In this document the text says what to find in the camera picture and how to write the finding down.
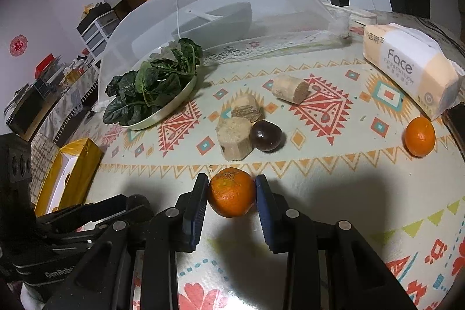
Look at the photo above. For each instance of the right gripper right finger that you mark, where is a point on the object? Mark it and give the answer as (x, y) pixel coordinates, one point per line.
(271, 208)

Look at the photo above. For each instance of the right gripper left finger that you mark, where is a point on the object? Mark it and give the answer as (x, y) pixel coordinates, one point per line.
(192, 207)

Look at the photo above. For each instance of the octagonal biscuit block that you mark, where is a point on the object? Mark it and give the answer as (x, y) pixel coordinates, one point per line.
(233, 136)

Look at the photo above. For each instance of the small wafer block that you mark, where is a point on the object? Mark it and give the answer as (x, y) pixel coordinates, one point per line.
(246, 106)

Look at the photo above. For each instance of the orange mandarin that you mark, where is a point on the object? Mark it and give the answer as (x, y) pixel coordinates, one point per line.
(419, 137)

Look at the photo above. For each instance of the yellow rimmed white tray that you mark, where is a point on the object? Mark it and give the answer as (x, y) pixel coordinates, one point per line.
(70, 176)

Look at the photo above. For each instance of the patterned chair back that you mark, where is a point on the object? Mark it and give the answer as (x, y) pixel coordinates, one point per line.
(43, 154)

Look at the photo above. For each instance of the plate of spinach leaves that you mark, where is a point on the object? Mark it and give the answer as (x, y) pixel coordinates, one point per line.
(138, 94)

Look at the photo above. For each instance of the microwave oven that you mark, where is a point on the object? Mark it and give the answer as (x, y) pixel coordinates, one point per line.
(25, 106)

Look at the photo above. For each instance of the grey bowl under cover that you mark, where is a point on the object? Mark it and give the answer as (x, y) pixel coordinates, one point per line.
(209, 29)

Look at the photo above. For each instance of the white drawer cabinet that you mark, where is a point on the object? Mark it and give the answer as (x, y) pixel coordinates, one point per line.
(96, 28)

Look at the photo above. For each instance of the white mesh food cover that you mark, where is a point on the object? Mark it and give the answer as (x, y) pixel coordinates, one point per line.
(277, 25)

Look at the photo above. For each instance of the black smartphone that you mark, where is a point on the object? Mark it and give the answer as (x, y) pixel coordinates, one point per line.
(454, 120)

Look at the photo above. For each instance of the Face tissue pack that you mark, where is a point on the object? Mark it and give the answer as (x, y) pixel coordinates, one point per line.
(416, 63)

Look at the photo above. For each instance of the red paper wall ornament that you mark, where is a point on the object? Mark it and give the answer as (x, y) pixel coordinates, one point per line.
(18, 45)

